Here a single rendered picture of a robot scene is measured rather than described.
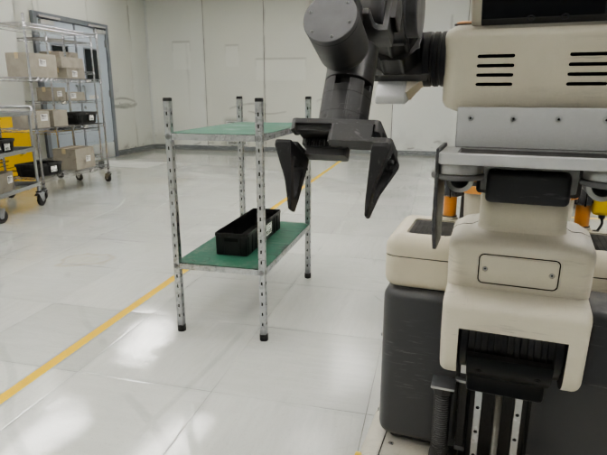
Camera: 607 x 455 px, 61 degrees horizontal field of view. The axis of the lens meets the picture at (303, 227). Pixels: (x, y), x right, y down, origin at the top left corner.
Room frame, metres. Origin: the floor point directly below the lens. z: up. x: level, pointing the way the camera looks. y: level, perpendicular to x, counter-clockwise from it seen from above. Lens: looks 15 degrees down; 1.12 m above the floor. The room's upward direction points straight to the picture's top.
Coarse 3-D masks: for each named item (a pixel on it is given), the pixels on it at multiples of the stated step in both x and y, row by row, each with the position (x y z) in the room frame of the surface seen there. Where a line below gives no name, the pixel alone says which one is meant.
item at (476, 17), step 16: (480, 0) 0.79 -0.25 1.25; (496, 0) 0.79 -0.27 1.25; (512, 0) 0.78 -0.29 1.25; (528, 0) 0.77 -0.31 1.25; (544, 0) 0.77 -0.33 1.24; (560, 0) 0.76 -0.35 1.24; (576, 0) 0.75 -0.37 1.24; (592, 0) 0.75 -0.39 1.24; (480, 16) 0.81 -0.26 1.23; (496, 16) 0.80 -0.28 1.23; (512, 16) 0.80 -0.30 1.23; (528, 16) 0.79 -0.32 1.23; (544, 16) 0.78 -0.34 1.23; (560, 16) 0.78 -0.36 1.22; (576, 16) 0.77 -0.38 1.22; (592, 16) 0.76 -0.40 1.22
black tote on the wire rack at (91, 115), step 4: (68, 112) 6.56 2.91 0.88; (72, 112) 6.65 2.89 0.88; (76, 112) 6.72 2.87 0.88; (80, 112) 6.71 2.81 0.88; (84, 112) 6.40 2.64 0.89; (88, 112) 6.48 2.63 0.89; (92, 112) 6.58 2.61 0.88; (96, 112) 6.66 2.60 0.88; (68, 116) 6.54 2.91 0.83; (72, 116) 6.32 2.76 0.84; (76, 116) 6.31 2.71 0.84; (80, 116) 6.33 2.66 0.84; (84, 116) 6.41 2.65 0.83; (88, 116) 6.49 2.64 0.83; (92, 116) 6.57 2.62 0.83; (68, 120) 6.34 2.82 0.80; (72, 120) 6.33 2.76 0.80; (76, 120) 6.31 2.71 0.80; (80, 120) 6.33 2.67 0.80; (84, 120) 6.41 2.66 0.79; (88, 120) 6.49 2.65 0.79; (92, 120) 6.60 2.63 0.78; (68, 124) 6.35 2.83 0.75; (72, 124) 6.34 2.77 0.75; (76, 124) 6.34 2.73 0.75; (80, 124) 6.35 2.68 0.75
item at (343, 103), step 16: (336, 80) 0.61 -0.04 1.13; (352, 80) 0.60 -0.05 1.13; (336, 96) 0.60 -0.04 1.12; (352, 96) 0.59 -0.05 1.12; (368, 96) 0.61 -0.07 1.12; (320, 112) 0.61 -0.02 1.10; (336, 112) 0.59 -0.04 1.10; (352, 112) 0.59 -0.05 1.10; (368, 112) 0.60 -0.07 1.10; (304, 128) 0.59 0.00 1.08; (320, 128) 0.59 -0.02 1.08; (304, 144) 0.63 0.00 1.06
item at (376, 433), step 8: (376, 416) 1.24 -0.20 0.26; (376, 424) 1.19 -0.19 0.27; (368, 432) 1.18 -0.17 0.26; (376, 432) 1.15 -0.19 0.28; (384, 432) 1.15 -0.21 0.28; (368, 440) 1.14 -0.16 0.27; (376, 440) 1.12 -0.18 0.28; (384, 440) 1.12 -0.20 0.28; (392, 440) 1.12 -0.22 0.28; (400, 440) 1.12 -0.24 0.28; (408, 440) 1.12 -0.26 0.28; (368, 448) 1.10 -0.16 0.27; (376, 448) 1.09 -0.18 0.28; (384, 448) 1.09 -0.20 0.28; (392, 448) 1.09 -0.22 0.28; (400, 448) 1.09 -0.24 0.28; (408, 448) 1.09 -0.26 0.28; (416, 448) 1.09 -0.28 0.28; (424, 448) 1.09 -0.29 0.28
